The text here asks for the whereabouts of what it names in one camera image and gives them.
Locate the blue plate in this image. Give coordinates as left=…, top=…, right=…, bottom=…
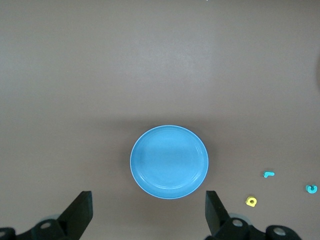
left=129, top=124, right=210, bottom=200

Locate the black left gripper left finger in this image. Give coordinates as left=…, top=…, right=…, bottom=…
left=31, top=190, right=94, bottom=240

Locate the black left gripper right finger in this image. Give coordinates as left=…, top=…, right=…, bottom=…
left=204, top=190, right=251, bottom=240

